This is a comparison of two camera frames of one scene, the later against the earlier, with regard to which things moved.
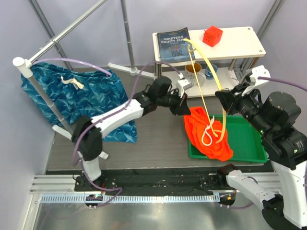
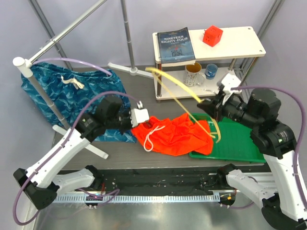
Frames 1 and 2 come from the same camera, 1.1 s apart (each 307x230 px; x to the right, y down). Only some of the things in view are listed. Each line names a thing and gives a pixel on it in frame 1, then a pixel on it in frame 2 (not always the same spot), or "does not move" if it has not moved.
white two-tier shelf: x=224 y=55 does not move
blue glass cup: x=208 y=73 does not move
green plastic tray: x=246 y=142 does not move
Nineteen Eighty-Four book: x=172 y=48 does not move
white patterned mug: x=190 y=75 does not move
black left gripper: x=183 y=109 to x=126 y=112
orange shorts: x=208 y=136 to x=176 y=136
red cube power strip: x=212 y=36 does not move
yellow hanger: x=190 y=49 to x=217 y=135
